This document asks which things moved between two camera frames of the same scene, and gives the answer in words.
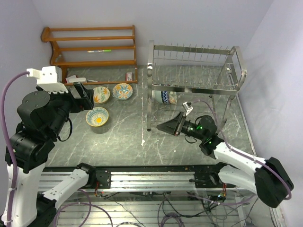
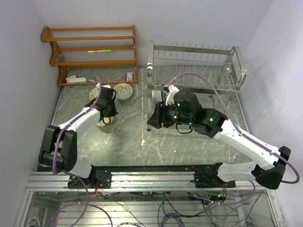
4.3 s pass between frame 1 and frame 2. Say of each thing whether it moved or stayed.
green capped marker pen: stayed
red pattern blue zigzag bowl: stayed
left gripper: moved
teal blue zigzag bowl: stayed
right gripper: moved
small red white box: stayed
